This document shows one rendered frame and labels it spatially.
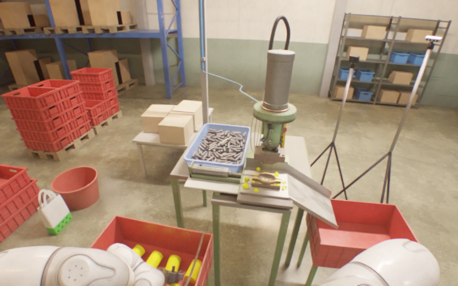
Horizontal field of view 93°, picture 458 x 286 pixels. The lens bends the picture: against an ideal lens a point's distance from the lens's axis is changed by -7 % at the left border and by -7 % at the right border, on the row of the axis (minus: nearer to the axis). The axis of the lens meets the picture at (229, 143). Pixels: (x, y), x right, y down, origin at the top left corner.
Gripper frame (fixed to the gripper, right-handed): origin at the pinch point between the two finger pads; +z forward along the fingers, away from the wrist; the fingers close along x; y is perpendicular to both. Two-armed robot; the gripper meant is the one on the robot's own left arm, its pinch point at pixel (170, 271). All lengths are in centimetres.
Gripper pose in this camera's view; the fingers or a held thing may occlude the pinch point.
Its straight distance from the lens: 146.1
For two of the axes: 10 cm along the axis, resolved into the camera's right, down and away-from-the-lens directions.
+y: 1.1, -9.3, 3.4
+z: 0.7, 3.5, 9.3
